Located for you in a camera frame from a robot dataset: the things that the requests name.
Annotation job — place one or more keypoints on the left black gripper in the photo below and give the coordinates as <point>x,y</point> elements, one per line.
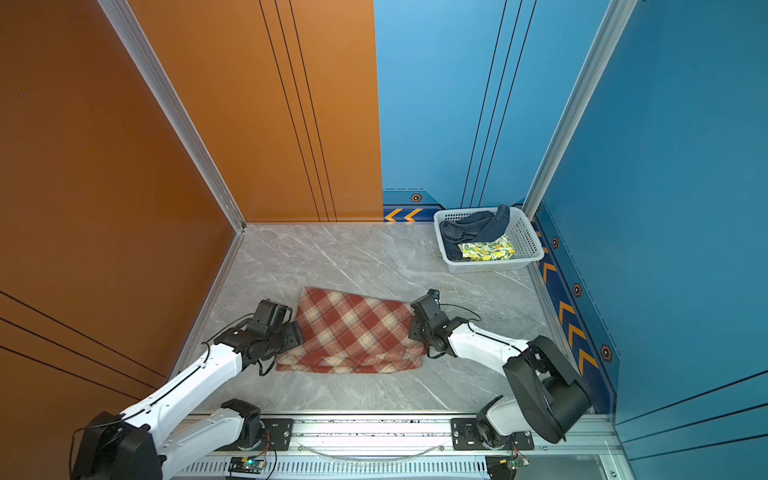
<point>294,332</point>

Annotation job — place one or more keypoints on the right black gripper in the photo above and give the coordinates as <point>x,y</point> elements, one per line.
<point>414,324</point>

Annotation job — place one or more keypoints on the red plaid skirt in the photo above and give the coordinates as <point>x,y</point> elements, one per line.
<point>346,333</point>

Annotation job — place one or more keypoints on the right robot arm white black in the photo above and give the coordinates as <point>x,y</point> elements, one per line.
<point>549,395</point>

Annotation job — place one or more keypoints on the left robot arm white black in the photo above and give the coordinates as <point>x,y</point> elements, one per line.
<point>146,441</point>

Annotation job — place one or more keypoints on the lemon print skirt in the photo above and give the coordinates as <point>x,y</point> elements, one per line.
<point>500,249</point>

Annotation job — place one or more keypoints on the dark blue denim skirt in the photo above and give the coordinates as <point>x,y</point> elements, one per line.
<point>479,227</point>

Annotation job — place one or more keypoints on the left green circuit board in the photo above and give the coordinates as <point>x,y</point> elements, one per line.
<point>247,467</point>

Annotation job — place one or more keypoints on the green circuit board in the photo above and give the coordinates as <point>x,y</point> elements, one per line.
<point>504,468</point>
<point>247,467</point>

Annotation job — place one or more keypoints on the right green circuit board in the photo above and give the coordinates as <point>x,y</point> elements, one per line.
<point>504,468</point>

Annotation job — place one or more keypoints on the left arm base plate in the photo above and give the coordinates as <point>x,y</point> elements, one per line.
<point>271,434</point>

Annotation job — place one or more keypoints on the aluminium front rail frame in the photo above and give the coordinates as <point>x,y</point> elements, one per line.
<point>418,446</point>

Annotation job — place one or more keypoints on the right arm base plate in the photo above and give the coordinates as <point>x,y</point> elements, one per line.
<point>472,434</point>

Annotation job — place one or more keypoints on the right aluminium corner post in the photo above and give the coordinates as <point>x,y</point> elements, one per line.
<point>610,30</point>

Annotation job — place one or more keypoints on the aluminium corner post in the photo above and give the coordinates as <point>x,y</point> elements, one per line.
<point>610,30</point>
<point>129,31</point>

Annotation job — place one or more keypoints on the left aluminium corner post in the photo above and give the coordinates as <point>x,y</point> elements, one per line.
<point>129,31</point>

